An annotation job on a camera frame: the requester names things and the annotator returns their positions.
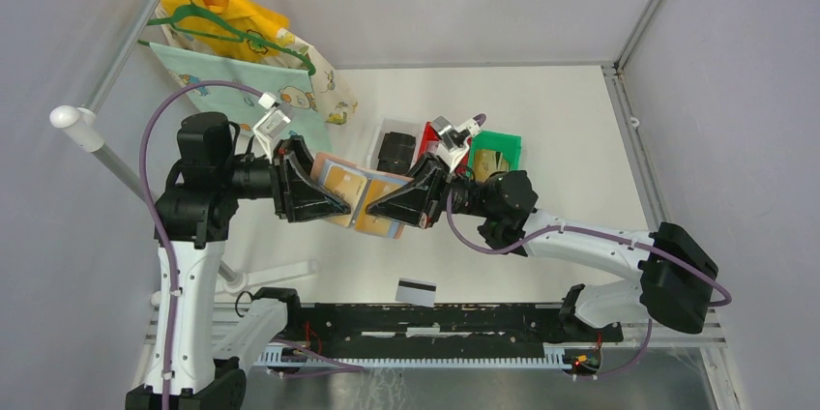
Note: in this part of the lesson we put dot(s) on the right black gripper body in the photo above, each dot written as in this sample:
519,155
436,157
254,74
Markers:
451,197

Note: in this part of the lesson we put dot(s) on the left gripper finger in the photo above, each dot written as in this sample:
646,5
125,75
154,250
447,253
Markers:
310,201
296,160

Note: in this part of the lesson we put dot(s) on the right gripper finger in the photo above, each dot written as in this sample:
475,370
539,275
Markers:
429,170
407,205

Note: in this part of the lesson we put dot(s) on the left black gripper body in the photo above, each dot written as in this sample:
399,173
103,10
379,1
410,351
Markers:
281,161

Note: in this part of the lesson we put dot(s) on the gold credit card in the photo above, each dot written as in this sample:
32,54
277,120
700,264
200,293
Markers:
346,182
378,226

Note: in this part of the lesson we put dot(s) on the tan leather card holder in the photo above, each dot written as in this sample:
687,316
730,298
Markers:
322,157

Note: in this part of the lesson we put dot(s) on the silver magnetic stripe card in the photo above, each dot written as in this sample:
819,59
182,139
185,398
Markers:
416,292

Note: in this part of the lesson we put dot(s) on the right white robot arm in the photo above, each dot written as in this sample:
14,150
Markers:
662,275

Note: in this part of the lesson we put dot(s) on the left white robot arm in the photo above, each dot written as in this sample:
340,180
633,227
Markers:
192,217

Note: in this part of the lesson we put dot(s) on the yellow cards in green bin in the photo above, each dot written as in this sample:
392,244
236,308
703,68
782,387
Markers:
487,162

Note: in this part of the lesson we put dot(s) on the red plastic bin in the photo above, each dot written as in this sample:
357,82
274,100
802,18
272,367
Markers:
427,142

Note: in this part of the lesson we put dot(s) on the white plastic bin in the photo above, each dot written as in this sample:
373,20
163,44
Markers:
388,124

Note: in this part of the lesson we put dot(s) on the cream patterned cloth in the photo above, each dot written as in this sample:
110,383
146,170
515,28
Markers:
329,94

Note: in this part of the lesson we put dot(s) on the green plastic bin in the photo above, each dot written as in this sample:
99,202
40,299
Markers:
510,145

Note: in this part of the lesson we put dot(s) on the light green patterned cloth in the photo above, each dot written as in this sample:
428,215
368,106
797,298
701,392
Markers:
289,85

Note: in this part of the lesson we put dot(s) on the green clothes hanger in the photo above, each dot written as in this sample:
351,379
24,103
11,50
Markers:
233,35

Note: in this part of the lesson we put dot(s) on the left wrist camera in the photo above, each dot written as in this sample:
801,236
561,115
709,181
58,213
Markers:
277,119

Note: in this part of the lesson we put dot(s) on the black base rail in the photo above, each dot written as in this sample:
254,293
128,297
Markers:
446,331

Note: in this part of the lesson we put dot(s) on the white cable duct strip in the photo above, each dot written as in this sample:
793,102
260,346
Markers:
280,356

